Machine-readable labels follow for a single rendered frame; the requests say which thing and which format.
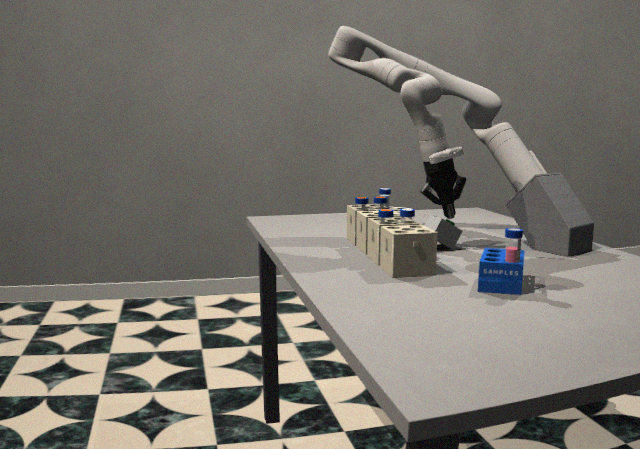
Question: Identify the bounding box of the blue sample tube rack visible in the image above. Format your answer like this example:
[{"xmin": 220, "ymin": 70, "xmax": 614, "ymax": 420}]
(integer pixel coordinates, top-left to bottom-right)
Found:
[{"xmin": 478, "ymin": 248, "xmax": 524, "ymax": 295}]

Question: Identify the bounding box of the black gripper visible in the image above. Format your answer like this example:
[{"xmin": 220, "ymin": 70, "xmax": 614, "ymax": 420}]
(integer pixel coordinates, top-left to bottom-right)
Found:
[{"xmin": 420, "ymin": 158, "xmax": 467, "ymax": 219}]

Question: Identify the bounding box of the conical centrifuge tube with yellow liquid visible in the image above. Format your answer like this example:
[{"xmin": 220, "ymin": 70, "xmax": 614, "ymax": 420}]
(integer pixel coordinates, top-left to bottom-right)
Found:
[
  {"xmin": 378, "ymin": 209, "xmax": 394, "ymax": 224},
  {"xmin": 374, "ymin": 197, "xmax": 387, "ymax": 209}
]

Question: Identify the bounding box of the conical tube with orange liquid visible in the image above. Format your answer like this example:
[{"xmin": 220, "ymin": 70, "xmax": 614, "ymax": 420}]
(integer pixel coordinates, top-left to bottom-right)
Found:
[{"xmin": 355, "ymin": 197, "xmax": 368, "ymax": 210}]

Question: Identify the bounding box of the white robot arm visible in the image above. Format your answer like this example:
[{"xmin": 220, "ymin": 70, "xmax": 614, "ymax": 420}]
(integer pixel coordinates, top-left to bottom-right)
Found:
[{"xmin": 328, "ymin": 26, "xmax": 547, "ymax": 193}]

